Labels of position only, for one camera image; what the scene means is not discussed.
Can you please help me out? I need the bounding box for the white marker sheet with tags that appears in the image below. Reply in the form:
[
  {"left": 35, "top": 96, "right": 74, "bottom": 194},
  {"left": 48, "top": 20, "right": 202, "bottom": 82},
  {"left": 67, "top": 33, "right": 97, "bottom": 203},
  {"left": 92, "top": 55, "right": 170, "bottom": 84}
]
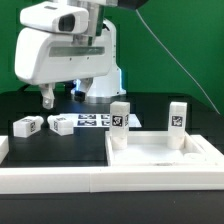
[{"left": 58, "top": 113, "right": 142, "bottom": 128}]

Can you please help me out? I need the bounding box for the thin white cable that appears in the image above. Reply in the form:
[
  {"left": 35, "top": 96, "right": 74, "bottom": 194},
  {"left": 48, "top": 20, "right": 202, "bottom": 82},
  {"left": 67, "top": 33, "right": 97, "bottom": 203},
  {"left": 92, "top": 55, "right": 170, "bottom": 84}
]
[{"left": 134, "top": 8, "right": 222, "bottom": 116}]

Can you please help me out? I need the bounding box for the white square table top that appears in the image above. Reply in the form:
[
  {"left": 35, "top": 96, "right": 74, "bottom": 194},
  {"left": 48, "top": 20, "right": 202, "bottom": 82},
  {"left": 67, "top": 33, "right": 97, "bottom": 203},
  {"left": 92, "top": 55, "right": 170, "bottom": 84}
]
[{"left": 105, "top": 131, "right": 220, "bottom": 166}]

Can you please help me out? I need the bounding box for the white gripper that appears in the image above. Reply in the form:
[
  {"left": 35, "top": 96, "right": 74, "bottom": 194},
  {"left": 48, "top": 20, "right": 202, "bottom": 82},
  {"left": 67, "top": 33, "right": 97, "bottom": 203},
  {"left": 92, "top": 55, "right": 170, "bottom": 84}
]
[{"left": 15, "top": 28, "right": 113, "bottom": 110}]

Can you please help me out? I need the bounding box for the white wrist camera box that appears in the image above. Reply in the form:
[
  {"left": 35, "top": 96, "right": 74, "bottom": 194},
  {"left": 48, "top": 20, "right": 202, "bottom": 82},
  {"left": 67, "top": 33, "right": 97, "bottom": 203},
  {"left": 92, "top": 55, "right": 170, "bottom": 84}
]
[{"left": 20, "top": 1, "right": 89, "bottom": 34}]

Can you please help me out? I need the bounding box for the black cable bundle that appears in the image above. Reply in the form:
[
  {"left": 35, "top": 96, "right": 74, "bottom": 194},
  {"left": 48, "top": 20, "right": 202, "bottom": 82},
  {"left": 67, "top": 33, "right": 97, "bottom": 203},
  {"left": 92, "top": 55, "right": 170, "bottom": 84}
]
[{"left": 17, "top": 83, "right": 32, "bottom": 93}]

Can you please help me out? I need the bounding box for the white U-shaped fence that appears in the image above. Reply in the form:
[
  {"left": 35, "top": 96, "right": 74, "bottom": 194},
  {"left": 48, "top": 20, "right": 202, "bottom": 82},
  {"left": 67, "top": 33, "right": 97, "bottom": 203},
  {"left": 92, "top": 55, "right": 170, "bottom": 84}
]
[{"left": 0, "top": 134, "right": 224, "bottom": 195}]

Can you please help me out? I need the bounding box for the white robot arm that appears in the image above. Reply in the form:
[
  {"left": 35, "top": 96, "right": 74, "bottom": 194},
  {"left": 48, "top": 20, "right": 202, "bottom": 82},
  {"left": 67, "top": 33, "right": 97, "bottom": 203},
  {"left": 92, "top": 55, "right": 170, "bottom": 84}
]
[{"left": 14, "top": 0, "right": 148, "bottom": 109}]

